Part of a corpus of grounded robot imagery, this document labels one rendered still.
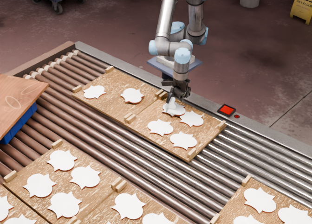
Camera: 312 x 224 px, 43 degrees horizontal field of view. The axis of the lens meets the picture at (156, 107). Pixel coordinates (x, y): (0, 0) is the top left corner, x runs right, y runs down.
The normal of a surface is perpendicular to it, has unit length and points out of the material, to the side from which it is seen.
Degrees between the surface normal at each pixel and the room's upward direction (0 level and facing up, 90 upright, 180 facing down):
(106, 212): 0
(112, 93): 0
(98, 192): 0
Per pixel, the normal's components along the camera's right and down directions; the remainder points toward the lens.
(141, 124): 0.02, -0.78
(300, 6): -0.73, 0.23
